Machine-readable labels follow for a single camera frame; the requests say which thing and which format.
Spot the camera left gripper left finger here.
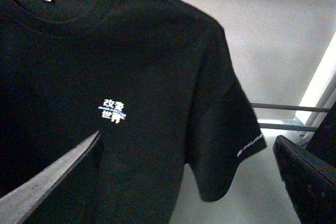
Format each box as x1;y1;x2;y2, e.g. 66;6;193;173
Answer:
1;131;100;223

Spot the camera left gripper right finger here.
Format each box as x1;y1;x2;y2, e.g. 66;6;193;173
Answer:
273;135;335;223

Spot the black printed t-shirt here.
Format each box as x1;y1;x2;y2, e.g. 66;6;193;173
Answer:
1;0;266;223

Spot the grey metal clothes rack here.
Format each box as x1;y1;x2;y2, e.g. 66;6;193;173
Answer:
250;31;336;147

